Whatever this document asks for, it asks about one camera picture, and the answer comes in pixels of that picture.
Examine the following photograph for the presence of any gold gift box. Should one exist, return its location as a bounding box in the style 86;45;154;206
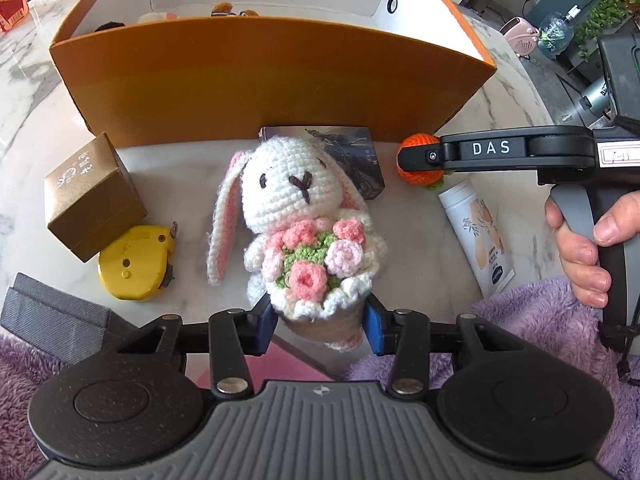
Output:
44;132;148;263

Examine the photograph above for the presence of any dark illustrated card box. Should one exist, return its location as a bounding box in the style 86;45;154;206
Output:
258;125;387;201

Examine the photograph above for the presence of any pink and white plush toy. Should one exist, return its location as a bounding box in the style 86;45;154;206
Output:
137;10;181;25

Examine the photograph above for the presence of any grey fabric case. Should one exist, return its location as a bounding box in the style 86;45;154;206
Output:
0;272;113;366

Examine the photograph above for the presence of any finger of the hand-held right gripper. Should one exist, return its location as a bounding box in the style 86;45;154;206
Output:
398;126;596;173

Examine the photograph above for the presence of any white lotion sachet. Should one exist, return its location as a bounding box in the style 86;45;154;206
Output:
439;180;516;298

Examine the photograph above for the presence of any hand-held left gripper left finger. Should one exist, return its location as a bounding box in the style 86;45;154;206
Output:
102;296;278;396

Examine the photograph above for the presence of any pink fan heater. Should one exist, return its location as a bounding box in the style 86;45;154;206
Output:
502;16;542;56

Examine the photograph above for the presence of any orange crochet fruit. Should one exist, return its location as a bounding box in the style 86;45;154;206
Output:
396;131;453;193

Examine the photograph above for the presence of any purple fuzzy blanket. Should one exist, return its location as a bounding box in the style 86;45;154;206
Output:
0;277;640;480

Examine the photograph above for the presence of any person's right hand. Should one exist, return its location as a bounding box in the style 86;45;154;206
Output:
545;195;640;306

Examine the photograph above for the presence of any green vine plant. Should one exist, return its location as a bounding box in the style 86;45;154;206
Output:
574;0;640;61

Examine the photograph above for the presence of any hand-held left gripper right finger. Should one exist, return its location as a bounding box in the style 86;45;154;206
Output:
364;294;521;396

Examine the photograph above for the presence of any white crochet bunny with bouquet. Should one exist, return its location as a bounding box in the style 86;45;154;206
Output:
207;137;388;351

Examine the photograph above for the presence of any blue water jug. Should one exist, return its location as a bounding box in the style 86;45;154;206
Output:
537;6;577;59

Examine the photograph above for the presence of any orange cardboard box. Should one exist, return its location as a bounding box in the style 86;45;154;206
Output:
49;0;498;147

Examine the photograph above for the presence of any yellow tape measure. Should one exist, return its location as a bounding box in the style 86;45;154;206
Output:
97;222;180;303

